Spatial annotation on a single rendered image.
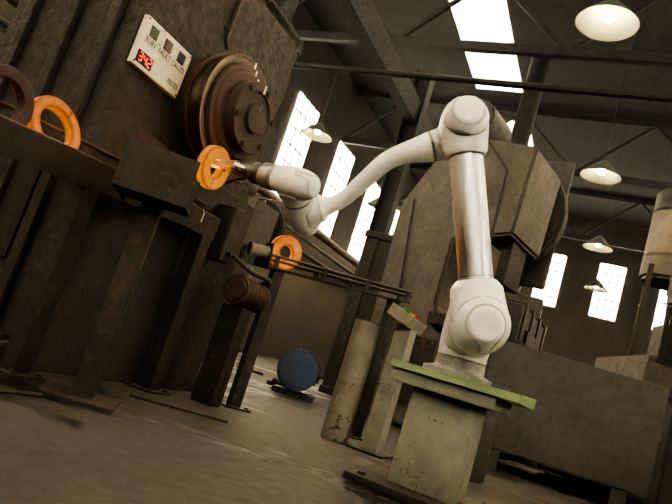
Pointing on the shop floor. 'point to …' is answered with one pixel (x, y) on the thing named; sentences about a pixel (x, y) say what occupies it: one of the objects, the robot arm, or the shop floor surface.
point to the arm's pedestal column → (430, 452)
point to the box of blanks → (579, 420)
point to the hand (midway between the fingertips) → (215, 163)
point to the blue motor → (298, 374)
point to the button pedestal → (377, 434)
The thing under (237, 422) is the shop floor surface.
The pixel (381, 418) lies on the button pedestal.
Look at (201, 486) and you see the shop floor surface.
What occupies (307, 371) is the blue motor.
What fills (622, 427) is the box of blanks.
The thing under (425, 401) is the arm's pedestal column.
